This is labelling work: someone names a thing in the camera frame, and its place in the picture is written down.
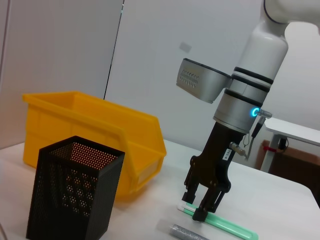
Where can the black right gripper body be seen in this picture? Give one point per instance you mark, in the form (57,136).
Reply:
(215,160)

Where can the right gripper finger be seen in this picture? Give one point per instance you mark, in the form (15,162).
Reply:
(190,195)
(208,202)

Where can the green pen with white cap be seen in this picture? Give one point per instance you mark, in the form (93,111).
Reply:
(225,222)

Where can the grey glitter pen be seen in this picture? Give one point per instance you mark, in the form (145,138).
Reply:
(182,231)

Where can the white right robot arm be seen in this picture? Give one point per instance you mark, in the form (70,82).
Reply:
(265,50)

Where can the white background desk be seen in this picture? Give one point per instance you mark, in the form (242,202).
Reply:
(295,130)

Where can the black mesh pen holder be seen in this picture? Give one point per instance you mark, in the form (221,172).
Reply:
(75,195)

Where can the red tape strip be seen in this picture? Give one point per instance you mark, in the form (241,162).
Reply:
(270,149)

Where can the brown cardboard box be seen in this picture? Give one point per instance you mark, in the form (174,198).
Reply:
(300,165)

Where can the yellow plastic bin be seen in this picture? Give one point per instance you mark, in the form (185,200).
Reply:
(75,117)

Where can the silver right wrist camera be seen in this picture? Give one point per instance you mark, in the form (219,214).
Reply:
(205,82)

